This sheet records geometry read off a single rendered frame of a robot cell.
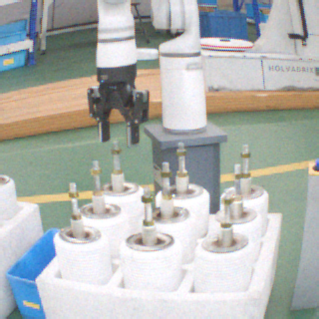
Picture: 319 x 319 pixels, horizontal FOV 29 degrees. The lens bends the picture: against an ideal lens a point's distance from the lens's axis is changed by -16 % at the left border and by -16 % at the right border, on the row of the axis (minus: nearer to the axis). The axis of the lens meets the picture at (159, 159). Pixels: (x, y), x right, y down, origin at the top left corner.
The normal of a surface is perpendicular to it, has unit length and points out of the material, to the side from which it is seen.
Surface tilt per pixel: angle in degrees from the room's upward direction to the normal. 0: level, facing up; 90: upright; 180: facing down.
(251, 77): 90
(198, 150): 90
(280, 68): 90
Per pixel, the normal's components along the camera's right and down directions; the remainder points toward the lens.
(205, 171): 0.26, 0.26
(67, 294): -0.23, 0.29
